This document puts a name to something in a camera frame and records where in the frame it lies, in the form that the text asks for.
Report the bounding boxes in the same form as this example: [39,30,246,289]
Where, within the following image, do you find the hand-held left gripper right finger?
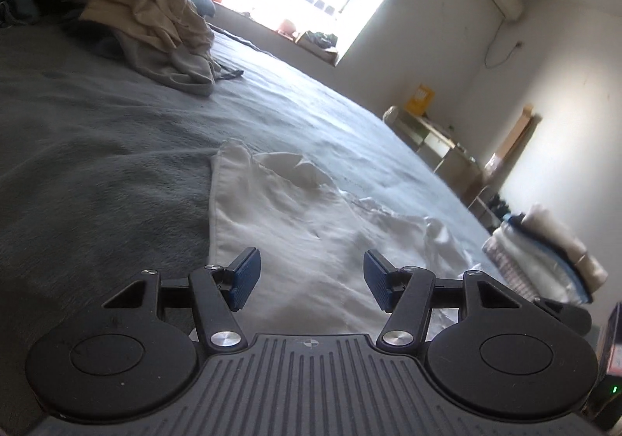
[363,250,534,353]

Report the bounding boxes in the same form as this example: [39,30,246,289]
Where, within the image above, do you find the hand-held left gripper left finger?
[102,246,262,353]

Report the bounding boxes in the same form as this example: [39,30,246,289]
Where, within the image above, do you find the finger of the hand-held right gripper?
[533,297,592,338]

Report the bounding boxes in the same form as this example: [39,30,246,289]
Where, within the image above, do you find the white shirt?
[208,139,491,344]

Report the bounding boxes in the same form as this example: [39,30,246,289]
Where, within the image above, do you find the stack of folded clothes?
[481,204,610,306]

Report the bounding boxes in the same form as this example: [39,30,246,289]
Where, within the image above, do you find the box with dark clothes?
[295,30,339,63]

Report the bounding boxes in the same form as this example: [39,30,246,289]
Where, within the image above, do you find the metal shoe rack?
[466,193,512,231]

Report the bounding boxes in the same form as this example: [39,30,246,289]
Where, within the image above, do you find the cream desk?
[391,108,487,204]

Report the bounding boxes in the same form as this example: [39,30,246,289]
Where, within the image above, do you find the yellow box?
[403,84,435,115]

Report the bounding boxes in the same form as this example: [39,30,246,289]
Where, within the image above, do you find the tall cardboard sheet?
[500,106,542,166]

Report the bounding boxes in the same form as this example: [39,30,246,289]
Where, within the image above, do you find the grey bed blanket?
[0,23,501,417]

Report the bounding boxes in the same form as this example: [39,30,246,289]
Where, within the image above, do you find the grey garment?
[114,33,244,97]

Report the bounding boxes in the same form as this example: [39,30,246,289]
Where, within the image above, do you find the wall power cable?
[483,18,526,70]

